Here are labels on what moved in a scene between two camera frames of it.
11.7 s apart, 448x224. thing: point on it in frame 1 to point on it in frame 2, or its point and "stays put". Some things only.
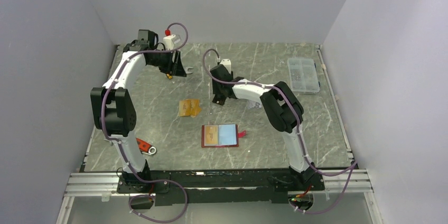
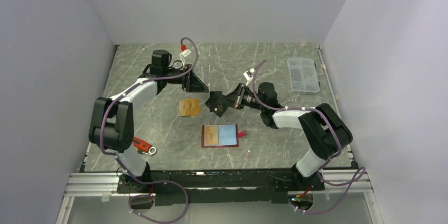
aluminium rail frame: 93,184 stays put
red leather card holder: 221,136 stays put
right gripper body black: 216,89 to 243,91
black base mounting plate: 174,188 stays put
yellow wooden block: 211,135 stays put
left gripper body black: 167,66 to 185,82
